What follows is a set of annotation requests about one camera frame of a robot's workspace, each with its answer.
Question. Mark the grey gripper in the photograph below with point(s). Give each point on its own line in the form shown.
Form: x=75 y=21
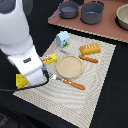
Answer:
x=31 y=69

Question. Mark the yellow toy butter box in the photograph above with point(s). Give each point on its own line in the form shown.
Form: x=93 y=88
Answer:
x=49 y=58

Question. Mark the light blue milk carton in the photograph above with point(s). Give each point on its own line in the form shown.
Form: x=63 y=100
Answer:
x=62 y=39

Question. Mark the orange toy bread loaf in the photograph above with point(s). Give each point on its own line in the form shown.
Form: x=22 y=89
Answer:
x=90 y=49

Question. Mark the grey toy saucepan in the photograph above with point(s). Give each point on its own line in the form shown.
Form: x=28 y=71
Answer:
x=67 y=10

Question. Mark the yellow toy cheese wedge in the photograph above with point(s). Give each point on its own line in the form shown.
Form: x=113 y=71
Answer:
x=20 y=81

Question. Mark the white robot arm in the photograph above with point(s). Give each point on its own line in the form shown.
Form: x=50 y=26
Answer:
x=16 y=42

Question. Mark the round wooden plate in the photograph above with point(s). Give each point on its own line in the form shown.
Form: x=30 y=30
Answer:
x=69 y=66

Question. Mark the beige woven placemat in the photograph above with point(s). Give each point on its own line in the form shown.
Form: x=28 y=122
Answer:
x=69 y=103

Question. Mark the grey toy stock pot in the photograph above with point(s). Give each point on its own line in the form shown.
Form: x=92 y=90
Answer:
x=91 y=12

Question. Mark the pink toy stove board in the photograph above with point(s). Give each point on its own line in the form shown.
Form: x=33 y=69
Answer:
x=107 y=27

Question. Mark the beige toy bowl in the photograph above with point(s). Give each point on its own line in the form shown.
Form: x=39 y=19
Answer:
x=122 y=15

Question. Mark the wooden handled toy fork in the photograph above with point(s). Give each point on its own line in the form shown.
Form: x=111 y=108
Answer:
x=76 y=85

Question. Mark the wooden handled toy knife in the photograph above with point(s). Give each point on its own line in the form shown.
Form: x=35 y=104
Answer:
x=80 y=56

